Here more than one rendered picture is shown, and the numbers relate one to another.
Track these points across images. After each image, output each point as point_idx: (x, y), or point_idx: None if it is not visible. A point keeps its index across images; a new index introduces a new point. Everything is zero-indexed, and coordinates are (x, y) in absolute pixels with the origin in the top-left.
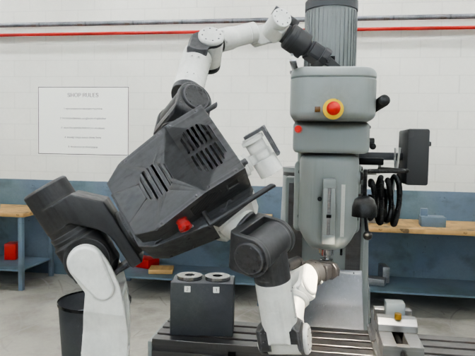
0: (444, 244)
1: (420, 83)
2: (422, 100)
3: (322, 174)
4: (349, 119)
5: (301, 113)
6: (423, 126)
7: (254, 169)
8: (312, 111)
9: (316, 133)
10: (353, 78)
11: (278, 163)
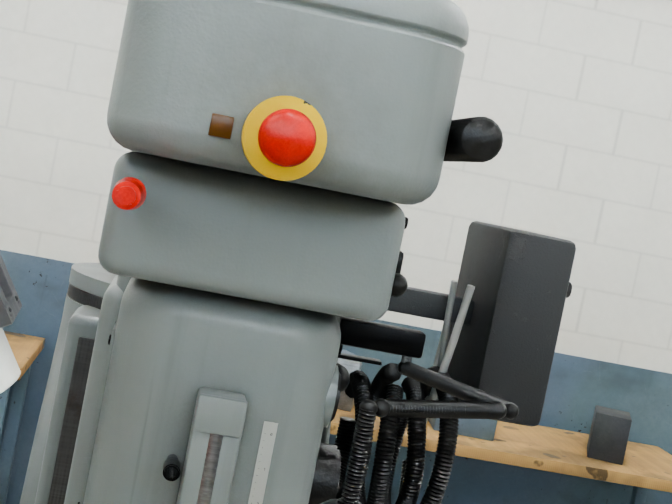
0: (480, 477)
1: (489, 56)
2: (487, 101)
3: (198, 373)
4: (340, 188)
5: (152, 129)
6: (478, 166)
7: (12, 203)
8: (197, 129)
9: (200, 212)
10: (384, 32)
11: (3, 362)
